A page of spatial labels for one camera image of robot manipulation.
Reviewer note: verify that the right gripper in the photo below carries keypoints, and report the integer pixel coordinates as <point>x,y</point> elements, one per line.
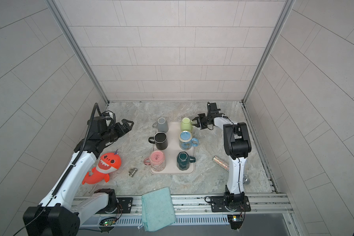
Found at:
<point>200,124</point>

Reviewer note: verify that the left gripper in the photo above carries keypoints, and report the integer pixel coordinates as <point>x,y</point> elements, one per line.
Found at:
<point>124,121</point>

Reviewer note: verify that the light green mug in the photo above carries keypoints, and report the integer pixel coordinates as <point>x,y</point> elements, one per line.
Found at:
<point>186,125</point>

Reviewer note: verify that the grey mug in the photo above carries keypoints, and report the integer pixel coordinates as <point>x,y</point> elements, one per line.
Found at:
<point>161,125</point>

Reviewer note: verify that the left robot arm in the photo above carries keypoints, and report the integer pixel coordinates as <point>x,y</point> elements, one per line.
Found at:
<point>55,215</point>

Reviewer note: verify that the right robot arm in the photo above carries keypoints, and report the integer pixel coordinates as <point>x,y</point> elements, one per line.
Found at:
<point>237,146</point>

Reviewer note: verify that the blue butterfly mug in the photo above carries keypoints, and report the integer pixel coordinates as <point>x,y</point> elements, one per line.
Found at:
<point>187,141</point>

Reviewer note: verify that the black mug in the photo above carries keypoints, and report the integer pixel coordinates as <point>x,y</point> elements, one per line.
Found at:
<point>160,140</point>

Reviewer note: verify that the dark green mug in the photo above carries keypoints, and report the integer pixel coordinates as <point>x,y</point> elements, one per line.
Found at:
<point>184,160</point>

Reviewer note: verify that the pink mug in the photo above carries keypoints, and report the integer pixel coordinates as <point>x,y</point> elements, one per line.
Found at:
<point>156,161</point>

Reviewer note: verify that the beige tray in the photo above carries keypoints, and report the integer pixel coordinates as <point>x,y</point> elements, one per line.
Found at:
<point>172,151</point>

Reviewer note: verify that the red shark toy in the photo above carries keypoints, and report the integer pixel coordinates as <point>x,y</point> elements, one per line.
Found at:
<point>108,163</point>

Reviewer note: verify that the metal pipe fitting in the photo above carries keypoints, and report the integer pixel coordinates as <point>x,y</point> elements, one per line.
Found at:
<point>132,172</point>

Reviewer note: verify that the glitter tube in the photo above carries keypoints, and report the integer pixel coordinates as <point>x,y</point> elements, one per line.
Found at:
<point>222,163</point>

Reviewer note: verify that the left circuit board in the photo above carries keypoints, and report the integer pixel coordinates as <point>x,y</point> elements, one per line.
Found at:
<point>108,222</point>

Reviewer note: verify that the circuit board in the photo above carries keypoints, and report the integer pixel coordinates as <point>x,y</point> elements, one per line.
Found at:
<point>108,222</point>
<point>235,221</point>

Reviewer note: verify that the teal cloth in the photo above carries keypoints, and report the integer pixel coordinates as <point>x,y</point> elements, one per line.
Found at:
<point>157,210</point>

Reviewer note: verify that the right circuit board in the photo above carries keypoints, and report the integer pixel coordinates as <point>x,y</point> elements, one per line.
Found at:
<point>235,221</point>

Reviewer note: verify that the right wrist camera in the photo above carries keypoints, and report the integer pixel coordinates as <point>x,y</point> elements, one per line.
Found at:
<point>212,108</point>

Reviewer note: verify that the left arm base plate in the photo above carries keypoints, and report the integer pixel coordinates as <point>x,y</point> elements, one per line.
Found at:
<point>124,206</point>

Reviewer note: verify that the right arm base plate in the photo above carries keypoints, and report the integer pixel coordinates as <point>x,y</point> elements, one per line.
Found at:
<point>220,204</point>

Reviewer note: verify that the aluminium rail frame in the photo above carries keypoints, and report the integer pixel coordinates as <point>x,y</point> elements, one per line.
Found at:
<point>195,210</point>

